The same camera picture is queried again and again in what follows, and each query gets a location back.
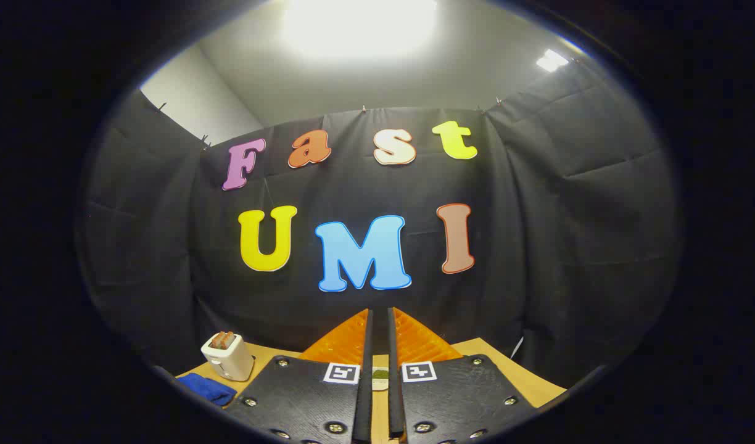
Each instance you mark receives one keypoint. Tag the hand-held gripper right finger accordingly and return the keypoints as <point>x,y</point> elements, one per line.
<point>394,382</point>

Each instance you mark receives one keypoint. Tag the white toaster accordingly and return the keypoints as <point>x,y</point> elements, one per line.
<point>232,364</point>

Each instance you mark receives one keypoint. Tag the large ceiling light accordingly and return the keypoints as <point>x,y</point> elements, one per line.
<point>359,24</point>

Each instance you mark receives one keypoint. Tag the small ceiling light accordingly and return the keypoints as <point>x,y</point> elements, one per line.
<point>551,60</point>

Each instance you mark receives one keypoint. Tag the brown toast slice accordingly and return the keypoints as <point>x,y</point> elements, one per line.
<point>222,340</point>

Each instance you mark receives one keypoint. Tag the blue folded cloth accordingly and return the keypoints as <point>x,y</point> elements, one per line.
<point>205,388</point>

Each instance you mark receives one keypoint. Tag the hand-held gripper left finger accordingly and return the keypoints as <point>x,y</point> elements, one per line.
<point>365,382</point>

